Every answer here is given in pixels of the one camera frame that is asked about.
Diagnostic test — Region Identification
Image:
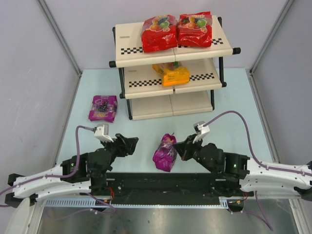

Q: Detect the purple grape candy bag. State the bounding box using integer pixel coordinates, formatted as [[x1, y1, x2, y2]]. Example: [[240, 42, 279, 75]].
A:
[[88, 95, 117, 123], [153, 134, 177, 172]]

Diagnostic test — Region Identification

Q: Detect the orange candy bag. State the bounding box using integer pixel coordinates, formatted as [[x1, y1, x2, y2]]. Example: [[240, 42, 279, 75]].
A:
[[152, 61, 191, 87]]

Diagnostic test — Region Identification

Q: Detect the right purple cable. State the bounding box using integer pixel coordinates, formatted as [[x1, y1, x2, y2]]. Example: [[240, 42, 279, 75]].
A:
[[203, 111, 312, 231]]

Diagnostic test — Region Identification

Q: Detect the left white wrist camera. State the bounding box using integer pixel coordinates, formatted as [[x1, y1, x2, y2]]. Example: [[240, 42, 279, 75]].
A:
[[94, 123, 114, 143]]

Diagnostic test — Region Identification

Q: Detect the purple cable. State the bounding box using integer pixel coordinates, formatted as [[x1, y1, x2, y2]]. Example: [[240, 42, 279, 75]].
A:
[[203, 111, 312, 231], [0, 125, 117, 215]]

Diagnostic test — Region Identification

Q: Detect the red fruit candy bag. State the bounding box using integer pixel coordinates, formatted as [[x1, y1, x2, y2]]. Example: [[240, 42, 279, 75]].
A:
[[177, 11, 213, 48], [141, 15, 177, 53]]

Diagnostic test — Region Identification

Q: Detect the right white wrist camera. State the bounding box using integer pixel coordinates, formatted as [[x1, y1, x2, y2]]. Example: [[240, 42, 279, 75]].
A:
[[193, 121, 210, 143]]

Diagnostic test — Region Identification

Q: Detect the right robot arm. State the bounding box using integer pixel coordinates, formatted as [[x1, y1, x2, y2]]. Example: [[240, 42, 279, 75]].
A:
[[173, 135, 312, 201]]

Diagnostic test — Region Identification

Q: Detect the aluminium rail frame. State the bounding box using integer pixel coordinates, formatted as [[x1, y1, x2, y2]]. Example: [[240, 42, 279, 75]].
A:
[[35, 177, 302, 208]]

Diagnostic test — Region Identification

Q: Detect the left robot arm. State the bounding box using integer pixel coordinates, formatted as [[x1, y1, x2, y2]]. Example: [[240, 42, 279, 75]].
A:
[[4, 134, 139, 208]]

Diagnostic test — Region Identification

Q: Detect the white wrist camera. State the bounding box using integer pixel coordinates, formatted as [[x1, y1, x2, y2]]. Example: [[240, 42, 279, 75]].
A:
[[193, 121, 210, 143], [94, 123, 114, 143]]

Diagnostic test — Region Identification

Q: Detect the beige three-tier shelf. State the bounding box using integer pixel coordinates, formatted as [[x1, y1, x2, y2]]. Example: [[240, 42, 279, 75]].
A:
[[109, 12, 241, 120]]

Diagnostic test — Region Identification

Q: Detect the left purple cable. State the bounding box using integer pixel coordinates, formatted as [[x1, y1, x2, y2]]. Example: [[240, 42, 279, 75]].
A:
[[0, 125, 117, 215]]

